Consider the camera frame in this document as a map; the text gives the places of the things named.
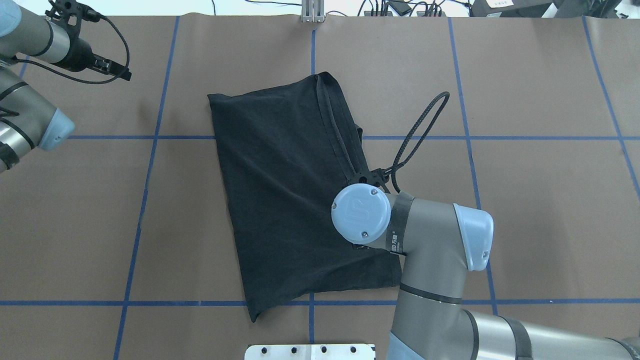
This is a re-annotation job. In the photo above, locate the black box device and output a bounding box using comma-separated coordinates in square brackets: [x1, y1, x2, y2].
[470, 0, 555, 18]

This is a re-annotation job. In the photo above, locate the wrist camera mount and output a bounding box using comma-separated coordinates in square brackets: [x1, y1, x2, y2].
[45, 0, 105, 31]
[347, 168, 391, 194]

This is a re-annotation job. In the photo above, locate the left black braided cable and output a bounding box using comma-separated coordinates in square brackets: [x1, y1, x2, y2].
[10, 15, 131, 85]

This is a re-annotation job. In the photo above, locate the black graphic t-shirt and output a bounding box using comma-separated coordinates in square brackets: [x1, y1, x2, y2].
[206, 71, 402, 322]

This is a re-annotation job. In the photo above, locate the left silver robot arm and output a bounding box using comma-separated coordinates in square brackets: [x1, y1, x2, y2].
[0, 0, 131, 173]

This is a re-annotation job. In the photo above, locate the black braided cable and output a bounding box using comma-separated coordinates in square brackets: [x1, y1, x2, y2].
[381, 91, 451, 195]
[10, 15, 131, 85]

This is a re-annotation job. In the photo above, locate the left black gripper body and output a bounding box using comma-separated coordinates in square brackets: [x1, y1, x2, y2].
[60, 37, 97, 72]

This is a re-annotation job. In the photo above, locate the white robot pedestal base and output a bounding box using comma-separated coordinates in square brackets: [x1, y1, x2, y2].
[244, 343, 377, 360]

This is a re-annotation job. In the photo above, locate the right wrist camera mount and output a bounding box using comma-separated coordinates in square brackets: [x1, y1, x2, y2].
[347, 168, 391, 194]

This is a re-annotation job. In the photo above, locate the aluminium frame post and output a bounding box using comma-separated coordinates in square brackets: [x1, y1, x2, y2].
[301, 0, 326, 23]

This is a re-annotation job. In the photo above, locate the right black braided cable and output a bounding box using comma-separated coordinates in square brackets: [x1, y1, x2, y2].
[381, 91, 451, 195]

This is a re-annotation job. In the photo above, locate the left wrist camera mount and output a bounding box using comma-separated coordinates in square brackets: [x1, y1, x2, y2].
[45, 0, 105, 31]

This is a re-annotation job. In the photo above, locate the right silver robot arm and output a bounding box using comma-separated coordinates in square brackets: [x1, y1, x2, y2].
[331, 183, 639, 360]

